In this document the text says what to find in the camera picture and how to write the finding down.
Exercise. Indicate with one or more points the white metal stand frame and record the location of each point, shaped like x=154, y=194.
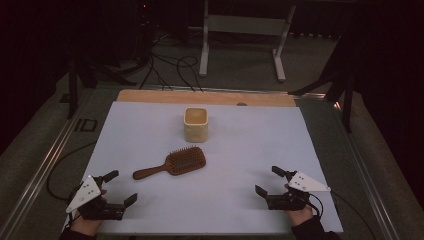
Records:
x=245, y=25

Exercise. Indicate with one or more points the black stand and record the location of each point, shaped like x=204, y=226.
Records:
x=72, y=86
x=346, y=100

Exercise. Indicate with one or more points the white table cover sheet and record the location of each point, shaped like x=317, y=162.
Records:
x=233, y=150

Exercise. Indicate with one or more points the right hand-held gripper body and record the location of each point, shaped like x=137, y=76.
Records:
x=306, y=183

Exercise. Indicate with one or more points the beige square cup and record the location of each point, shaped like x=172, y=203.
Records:
x=196, y=131

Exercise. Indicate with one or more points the person's right hand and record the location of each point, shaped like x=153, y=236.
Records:
x=300, y=216

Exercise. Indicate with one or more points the black floor bracket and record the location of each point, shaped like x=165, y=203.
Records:
x=86, y=125

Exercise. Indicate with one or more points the brown wooden hairbrush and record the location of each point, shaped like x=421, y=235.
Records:
x=186, y=161

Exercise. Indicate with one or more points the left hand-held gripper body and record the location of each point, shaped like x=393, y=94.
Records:
x=85, y=195

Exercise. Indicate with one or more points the person's left hand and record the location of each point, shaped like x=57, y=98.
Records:
x=85, y=226

